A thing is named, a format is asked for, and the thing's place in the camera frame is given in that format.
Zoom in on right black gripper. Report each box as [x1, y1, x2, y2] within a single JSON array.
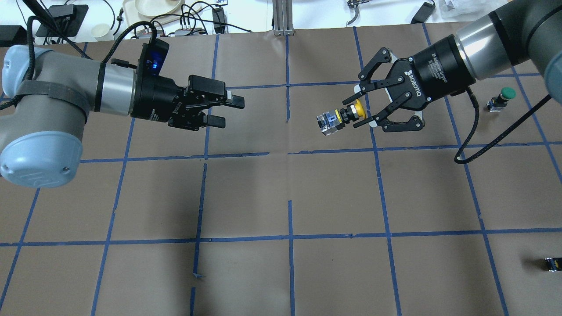
[[342, 35, 477, 133]]

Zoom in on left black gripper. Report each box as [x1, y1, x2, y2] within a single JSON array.
[[131, 75, 245, 131]]

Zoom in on yellow push button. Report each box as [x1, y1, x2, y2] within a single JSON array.
[[317, 100, 367, 136]]

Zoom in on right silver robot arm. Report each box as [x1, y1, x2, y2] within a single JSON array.
[[343, 0, 562, 132]]

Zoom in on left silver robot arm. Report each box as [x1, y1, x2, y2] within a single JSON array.
[[0, 39, 245, 188]]

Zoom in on green push button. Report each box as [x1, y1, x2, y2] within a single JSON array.
[[486, 87, 517, 112]]

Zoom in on black monitor stand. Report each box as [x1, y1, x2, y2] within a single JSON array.
[[23, 0, 90, 37]]

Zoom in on black power adapter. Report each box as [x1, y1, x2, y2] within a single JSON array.
[[410, 0, 436, 24]]

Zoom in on metal grabber stick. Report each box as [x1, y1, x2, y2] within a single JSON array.
[[346, 0, 422, 26]]

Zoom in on beige plate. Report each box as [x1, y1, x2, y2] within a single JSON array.
[[133, 0, 184, 18]]

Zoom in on beige tray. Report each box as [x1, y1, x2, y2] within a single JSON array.
[[121, 0, 203, 30]]

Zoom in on white paper cup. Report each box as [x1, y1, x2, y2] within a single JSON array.
[[90, 23, 114, 42]]

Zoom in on black contact block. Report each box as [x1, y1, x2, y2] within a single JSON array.
[[544, 257, 562, 272]]

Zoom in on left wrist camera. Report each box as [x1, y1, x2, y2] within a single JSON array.
[[137, 38, 170, 79]]

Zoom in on aluminium frame post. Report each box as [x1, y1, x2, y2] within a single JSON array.
[[272, 0, 295, 36]]

